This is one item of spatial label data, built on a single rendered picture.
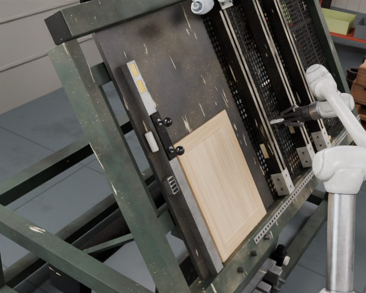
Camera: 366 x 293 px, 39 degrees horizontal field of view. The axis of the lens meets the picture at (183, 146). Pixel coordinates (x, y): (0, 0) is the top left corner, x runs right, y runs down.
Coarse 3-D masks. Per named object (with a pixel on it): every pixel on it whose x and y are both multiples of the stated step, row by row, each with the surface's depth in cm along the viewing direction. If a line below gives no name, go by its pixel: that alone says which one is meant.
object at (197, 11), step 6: (192, 0) 208; (198, 0) 212; (204, 0) 215; (210, 0) 216; (222, 0) 228; (228, 0) 230; (192, 6) 213; (198, 6) 211; (204, 6) 212; (210, 6) 217; (198, 12) 213; (204, 12) 216
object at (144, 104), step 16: (128, 64) 197; (128, 80) 199; (144, 96) 201; (144, 112) 201; (160, 144) 204; (176, 160) 208; (176, 176) 206; (192, 208) 210; (192, 224) 212; (208, 240) 214; (208, 256) 214
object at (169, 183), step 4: (168, 176) 207; (172, 176) 206; (164, 180) 205; (168, 180) 207; (172, 180) 206; (164, 184) 206; (168, 184) 204; (172, 184) 206; (176, 184) 207; (168, 188) 205; (172, 188) 206; (176, 188) 208; (168, 192) 206; (172, 192) 205; (176, 192) 206
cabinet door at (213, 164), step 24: (216, 120) 237; (192, 144) 221; (216, 144) 234; (192, 168) 218; (216, 168) 231; (240, 168) 245; (192, 192) 217; (216, 192) 228; (240, 192) 242; (216, 216) 225; (240, 216) 238; (216, 240) 222; (240, 240) 235
